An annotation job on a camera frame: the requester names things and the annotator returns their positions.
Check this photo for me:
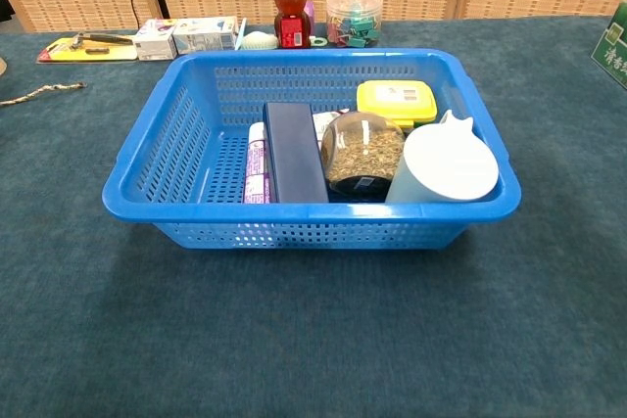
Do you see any green tea bag box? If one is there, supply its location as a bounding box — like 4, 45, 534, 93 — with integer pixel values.
590, 1, 627, 84

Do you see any glass jar of seeds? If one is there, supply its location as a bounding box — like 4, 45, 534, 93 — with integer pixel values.
320, 112, 407, 197

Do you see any thin braided string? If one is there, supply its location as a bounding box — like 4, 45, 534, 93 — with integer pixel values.
0, 82, 88, 108

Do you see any white pink small packet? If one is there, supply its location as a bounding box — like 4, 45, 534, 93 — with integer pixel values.
312, 109, 352, 148

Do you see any white box with purple print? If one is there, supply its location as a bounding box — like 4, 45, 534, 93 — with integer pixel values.
132, 19, 178, 62

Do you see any white box with blue print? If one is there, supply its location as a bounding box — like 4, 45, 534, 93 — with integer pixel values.
171, 17, 239, 56

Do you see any yellow lidded container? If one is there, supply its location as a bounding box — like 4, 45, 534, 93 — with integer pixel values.
356, 79, 439, 129

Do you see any honey bear bottle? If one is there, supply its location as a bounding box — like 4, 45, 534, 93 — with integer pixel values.
271, 0, 313, 50

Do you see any white round lid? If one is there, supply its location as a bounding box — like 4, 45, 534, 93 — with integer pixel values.
384, 109, 501, 205

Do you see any navy blue rectangular box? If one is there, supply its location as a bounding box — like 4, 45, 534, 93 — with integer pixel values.
263, 102, 330, 205

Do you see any blue plastic perforated basket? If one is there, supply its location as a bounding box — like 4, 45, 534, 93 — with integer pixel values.
101, 48, 523, 251

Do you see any razor on yellow card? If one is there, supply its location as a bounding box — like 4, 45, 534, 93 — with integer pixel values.
37, 31, 139, 65

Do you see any purple and white tube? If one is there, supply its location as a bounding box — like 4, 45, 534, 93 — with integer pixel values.
243, 122, 271, 205

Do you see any clear jar of binder clips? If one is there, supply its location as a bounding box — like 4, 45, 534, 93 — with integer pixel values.
325, 0, 384, 49

